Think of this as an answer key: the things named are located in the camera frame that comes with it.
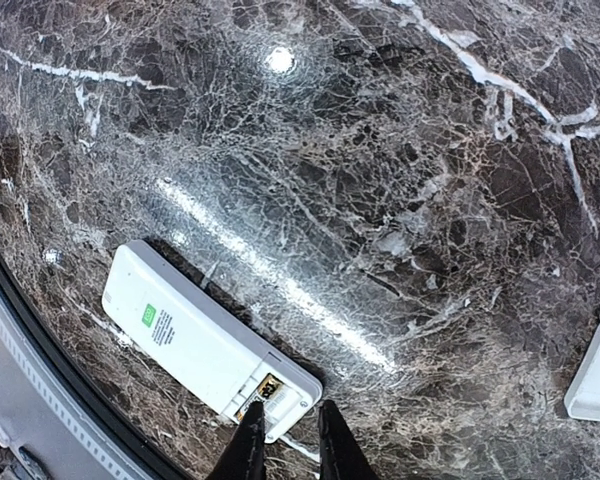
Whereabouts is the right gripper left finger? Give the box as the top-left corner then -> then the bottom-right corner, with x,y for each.
207,401 -> 266,480

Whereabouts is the gold black AA battery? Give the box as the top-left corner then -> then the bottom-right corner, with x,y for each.
258,374 -> 284,401

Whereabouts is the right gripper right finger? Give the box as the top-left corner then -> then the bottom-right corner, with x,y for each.
318,400 -> 378,480

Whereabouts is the white battery cover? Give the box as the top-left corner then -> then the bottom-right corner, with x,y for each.
563,324 -> 600,422

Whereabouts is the white slotted cable duct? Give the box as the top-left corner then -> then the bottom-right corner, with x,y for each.
0,298 -> 150,479

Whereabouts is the white remote control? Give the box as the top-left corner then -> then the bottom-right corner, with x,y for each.
102,240 -> 323,443

